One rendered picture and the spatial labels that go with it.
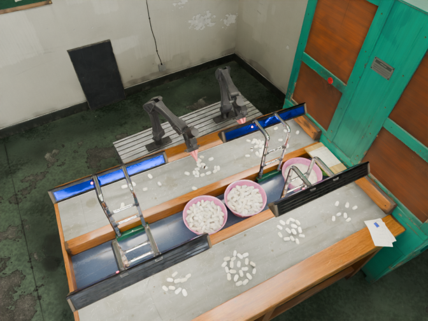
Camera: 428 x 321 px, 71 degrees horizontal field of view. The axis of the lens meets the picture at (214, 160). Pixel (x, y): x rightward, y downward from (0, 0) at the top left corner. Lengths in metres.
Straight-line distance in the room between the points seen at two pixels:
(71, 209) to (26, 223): 1.09
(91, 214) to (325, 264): 1.38
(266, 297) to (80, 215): 1.17
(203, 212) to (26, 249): 1.63
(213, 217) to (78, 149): 1.99
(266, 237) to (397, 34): 1.23
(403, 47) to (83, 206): 1.95
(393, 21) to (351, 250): 1.19
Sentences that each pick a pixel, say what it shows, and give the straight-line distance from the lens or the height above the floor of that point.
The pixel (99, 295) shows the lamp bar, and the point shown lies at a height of 1.07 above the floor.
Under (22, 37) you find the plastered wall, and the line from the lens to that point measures 3.44.
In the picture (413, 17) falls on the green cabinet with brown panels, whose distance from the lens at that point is 1.73.
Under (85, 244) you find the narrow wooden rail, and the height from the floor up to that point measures 0.74.
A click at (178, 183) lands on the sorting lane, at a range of 2.01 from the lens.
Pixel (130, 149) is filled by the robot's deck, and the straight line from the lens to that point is 2.36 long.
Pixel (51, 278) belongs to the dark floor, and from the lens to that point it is 2.78.
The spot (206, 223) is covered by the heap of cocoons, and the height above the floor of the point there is 0.73.
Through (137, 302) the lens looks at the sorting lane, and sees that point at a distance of 1.72.
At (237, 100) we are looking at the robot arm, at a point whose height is 1.05.
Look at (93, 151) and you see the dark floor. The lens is 3.40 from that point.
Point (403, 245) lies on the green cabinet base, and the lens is 2.22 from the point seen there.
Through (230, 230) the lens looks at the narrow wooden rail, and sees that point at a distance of 1.79.
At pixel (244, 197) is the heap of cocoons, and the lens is 1.94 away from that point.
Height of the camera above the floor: 2.36
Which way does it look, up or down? 50 degrees down
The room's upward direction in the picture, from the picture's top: 1 degrees clockwise
